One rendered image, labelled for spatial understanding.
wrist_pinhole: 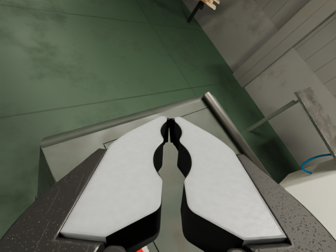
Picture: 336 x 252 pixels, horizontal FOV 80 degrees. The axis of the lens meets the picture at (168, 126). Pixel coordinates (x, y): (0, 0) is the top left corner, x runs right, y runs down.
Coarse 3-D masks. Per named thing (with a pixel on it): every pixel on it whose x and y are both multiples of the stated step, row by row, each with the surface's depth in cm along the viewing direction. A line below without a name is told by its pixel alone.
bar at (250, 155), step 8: (208, 96) 55; (208, 104) 56; (216, 104) 55; (216, 112) 55; (224, 120) 54; (232, 128) 53; (232, 136) 54; (240, 136) 53; (240, 144) 53; (248, 152) 52; (256, 160) 51; (264, 168) 51
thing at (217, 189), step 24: (192, 144) 9; (216, 144) 9; (192, 168) 8; (216, 168) 8; (240, 168) 8; (192, 192) 7; (216, 192) 7; (240, 192) 7; (192, 216) 6; (216, 216) 6; (240, 216) 6; (264, 216) 6; (192, 240) 7; (216, 240) 6; (240, 240) 6; (264, 240) 6
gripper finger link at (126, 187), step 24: (168, 120) 11; (120, 144) 9; (144, 144) 9; (96, 168) 8; (120, 168) 8; (144, 168) 8; (96, 192) 7; (120, 192) 7; (144, 192) 7; (72, 216) 6; (96, 216) 6; (120, 216) 6; (144, 216) 6; (96, 240) 6; (120, 240) 6; (144, 240) 7
